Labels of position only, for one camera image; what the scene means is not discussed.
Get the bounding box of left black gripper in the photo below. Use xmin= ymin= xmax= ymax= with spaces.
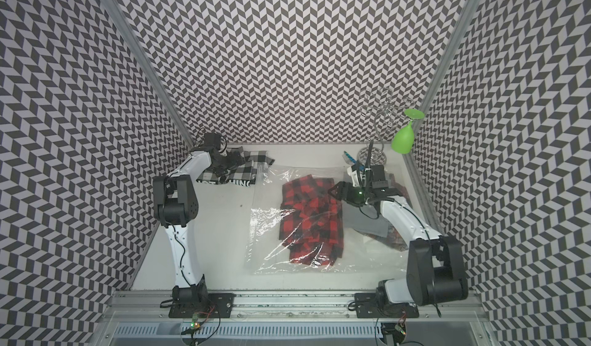
xmin=212 ymin=150 xmax=246 ymax=177

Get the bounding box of black white plaid shirt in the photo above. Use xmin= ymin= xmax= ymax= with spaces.
xmin=196 ymin=147 xmax=275 ymax=187

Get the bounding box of red black plaid shirt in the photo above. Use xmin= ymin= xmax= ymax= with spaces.
xmin=279 ymin=175 xmax=344 ymax=267

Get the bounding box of clear plastic vacuum bag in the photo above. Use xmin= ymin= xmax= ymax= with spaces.
xmin=246 ymin=166 xmax=408 ymax=277

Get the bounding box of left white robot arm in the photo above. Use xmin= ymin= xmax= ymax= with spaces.
xmin=152 ymin=146 xmax=226 ymax=312

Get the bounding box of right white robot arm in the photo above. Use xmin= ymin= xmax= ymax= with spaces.
xmin=329 ymin=181 xmax=469 ymax=306

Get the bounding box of grey folded cloth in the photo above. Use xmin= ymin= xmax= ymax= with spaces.
xmin=342 ymin=203 xmax=379 ymax=235

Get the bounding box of dark plaid cloth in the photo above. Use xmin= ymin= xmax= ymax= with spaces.
xmin=364 ymin=173 xmax=412 ymax=251

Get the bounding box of green plastic wine glass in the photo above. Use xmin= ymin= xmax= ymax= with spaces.
xmin=391 ymin=109 xmax=426 ymax=155

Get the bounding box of right small circuit board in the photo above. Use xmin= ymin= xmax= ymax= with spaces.
xmin=380 ymin=322 xmax=406 ymax=346

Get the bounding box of small circuit board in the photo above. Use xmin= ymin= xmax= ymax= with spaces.
xmin=380 ymin=322 xmax=406 ymax=346
xmin=190 ymin=314 xmax=203 ymax=330

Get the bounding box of left small circuit board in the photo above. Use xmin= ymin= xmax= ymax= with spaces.
xmin=190 ymin=314 xmax=203 ymax=330

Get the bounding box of metal wire glass rack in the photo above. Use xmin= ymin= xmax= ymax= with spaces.
xmin=357 ymin=87 xmax=414 ymax=165

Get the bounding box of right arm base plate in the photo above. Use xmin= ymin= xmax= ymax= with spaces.
xmin=348 ymin=292 xmax=420 ymax=319

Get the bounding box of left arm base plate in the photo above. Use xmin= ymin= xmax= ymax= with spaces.
xmin=169 ymin=292 xmax=235 ymax=319

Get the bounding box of aluminium front rail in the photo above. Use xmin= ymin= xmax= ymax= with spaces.
xmin=99 ymin=290 xmax=489 ymax=323

